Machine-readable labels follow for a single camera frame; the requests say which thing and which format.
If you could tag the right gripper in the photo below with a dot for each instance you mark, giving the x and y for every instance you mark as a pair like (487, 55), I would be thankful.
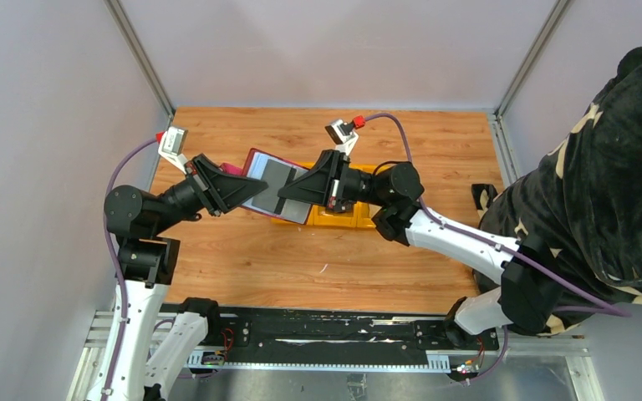
(313, 186)

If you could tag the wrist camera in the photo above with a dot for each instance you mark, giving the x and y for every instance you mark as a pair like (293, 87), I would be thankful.
(344, 136)
(170, 146)

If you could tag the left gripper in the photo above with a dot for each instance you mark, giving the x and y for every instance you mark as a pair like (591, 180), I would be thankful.
(218, 190)

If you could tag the middle yellow bin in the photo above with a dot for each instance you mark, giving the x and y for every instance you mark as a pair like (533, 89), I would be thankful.
(320, 216)

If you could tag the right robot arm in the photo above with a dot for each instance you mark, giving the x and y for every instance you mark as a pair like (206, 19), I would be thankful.
(524, 296)

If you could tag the dark grey credit card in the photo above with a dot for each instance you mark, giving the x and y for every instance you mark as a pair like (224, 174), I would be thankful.
(277, 175)

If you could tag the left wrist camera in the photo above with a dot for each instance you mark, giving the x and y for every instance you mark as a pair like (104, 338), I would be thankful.
(170, 146)

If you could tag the red leather card holder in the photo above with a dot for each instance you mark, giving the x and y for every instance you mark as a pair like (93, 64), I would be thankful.
(255, 161)

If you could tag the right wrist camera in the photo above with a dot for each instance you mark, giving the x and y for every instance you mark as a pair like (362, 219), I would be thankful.
(344, 136)

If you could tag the left yellow bin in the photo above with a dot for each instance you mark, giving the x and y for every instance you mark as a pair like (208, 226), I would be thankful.
(280, 221)

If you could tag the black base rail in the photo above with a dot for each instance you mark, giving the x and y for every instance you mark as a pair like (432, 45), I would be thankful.
(284, 338)

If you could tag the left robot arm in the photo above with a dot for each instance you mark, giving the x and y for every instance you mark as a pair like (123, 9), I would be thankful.
(145, 263)

